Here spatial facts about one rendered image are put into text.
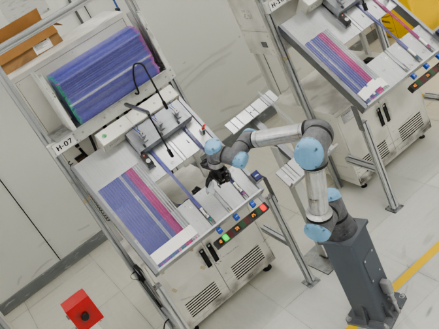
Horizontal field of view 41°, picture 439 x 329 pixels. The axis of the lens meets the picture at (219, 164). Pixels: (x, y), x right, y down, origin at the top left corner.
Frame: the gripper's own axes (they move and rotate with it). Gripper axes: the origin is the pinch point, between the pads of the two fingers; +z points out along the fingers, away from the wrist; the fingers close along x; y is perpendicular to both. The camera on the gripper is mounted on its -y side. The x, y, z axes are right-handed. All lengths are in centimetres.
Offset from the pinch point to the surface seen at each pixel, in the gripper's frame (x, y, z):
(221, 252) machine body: -7, 0, 64
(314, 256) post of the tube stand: 38, 30, 86
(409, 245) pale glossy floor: 73, 68, 66
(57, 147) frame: -48, -65, -15
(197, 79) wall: 93, -160, 116
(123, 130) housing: -17, -55, -8
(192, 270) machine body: -27, -2, 61
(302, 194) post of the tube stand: 43, 13, 41
